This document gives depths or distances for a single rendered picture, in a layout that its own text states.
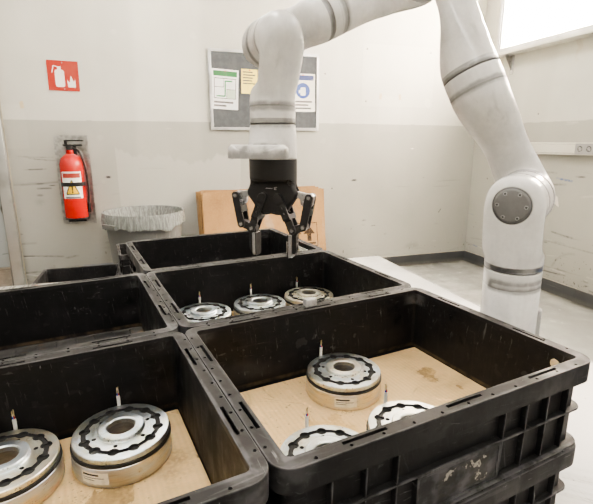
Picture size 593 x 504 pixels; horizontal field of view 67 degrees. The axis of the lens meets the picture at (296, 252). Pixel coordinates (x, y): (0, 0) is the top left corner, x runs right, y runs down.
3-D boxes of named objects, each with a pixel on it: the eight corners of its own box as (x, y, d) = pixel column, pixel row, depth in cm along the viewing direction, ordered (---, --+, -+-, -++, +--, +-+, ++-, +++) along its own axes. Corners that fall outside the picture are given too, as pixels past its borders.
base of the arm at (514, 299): (505, 338, 88) (513, 255, 83) (544, 361, 79) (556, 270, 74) (465, 347, 85) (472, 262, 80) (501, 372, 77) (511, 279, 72)
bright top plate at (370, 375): (348, 350, 69) (348, 346, 69) (395, 378, 61) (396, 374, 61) (293, 367, 64) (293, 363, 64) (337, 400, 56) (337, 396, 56)
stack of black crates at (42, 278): (126, 318, 269) (121, 263, 260) (123, 338, 241) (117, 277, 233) (52, 326, 257) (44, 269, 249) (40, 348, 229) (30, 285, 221)
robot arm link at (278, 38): (309, 123, 66) (283, 125, 74) (310, 8, 62) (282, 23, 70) (266, 122, 63) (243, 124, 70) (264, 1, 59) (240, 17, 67)
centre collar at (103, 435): (142, 412, 53) (142, 408, 52) (147, 437, 48) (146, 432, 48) (97, 423, 51) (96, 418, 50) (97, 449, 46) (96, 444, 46)
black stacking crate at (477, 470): (411, 350, 79) (416, 289, 77) (579, 450, 54) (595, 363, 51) (188, 410, 62) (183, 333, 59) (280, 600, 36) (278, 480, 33)
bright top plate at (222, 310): (225, 302, 90) (225, 299, 90) (236, 321, 81) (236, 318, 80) (173, 308, 87) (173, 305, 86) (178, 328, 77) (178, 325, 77)
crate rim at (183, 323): (325, 259, 103) (326, 249, 103) (415, 299, 77) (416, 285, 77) (145, 283, 85) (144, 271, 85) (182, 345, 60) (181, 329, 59)
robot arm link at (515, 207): (547, 178, 66) (534, 287, 71) (561, 170, 73) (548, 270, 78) (482, 175, 72) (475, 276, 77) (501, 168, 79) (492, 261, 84)
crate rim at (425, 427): (415, 299, 77) (416, 285, 77) (595, 378, 51) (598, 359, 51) (182, 345, 60) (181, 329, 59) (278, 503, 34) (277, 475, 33)
